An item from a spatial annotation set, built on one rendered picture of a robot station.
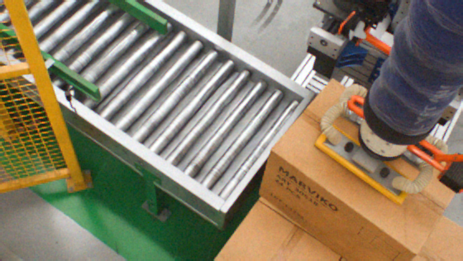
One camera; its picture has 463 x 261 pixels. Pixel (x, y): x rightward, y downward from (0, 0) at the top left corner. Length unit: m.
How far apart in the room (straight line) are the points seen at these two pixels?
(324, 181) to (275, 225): 0.42
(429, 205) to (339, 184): 0.32
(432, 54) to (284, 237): 1.17
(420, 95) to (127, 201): 1.78
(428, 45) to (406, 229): 0.81
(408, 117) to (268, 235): 0.90
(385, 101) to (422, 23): 0.33
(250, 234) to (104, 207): 0.91
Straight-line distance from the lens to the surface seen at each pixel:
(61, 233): 2.99
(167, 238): 2.92
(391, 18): 2.52
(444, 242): 2.56
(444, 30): 1.41
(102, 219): 2.98
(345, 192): 2.05
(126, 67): 2.72
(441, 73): 1.51
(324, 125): 1.94
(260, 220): 2.39
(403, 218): 2.08
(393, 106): 1.69
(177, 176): 2.39
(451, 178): 1.89
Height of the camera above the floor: 2.77
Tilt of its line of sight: 59 degrees down
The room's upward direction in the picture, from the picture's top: 12 degrees clockwise
